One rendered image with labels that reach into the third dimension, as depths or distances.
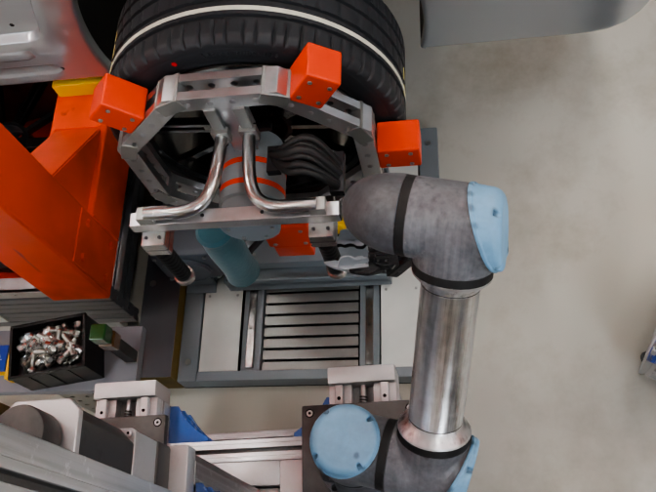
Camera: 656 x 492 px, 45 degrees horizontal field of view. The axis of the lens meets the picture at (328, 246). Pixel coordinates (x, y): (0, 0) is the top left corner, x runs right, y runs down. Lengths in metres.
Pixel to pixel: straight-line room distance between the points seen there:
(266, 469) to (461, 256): 0.74
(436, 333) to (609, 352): 1.33
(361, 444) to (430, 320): 0.25
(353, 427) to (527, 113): 1.69
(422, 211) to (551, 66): 1.86
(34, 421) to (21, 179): 0.97
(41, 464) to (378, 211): 0.59
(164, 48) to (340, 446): 0.81
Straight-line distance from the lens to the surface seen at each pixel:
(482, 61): 2.89
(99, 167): 2.11
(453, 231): 1.06
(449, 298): 1.12
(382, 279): 2.36
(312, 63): 1.47
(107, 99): 1.62
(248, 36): 1.53
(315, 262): 2.32
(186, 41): 1.56
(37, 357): 2.11
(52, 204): 1.87
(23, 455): 0.64
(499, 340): 2.42
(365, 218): 1.09
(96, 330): 1.94
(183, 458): 1.14
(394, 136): 1.69
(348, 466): 1.29
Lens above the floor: 2.30
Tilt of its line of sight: 63 degrees down
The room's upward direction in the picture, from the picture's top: 22 degrees counter-clockwise
